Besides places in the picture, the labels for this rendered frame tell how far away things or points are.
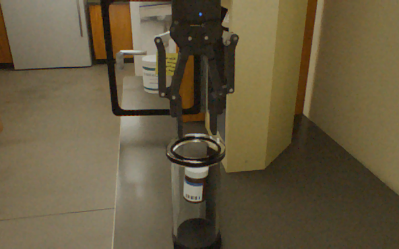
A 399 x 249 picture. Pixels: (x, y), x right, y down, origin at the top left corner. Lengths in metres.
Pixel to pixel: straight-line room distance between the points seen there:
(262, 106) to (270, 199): 0.24
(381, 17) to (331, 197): 0.50
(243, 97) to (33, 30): 5.22
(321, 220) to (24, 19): 5.48
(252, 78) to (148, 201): 0.40
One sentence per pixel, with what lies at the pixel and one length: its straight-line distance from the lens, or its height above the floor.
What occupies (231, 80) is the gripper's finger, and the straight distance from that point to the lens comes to 0.59.
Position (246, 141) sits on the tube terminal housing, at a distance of 0.96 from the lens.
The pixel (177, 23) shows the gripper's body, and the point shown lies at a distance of 0.55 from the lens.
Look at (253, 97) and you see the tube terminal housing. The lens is 0.91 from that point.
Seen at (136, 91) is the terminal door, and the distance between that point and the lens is 1.21.
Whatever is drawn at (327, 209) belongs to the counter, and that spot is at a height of 0.94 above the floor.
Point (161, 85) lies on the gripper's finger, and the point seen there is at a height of 1.29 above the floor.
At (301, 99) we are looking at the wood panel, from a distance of 1.40.
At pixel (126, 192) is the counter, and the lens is 0.93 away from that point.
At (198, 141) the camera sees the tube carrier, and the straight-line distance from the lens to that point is 0.68.
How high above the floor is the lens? 1.46
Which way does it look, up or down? 24 degrees down
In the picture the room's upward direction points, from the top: straight up
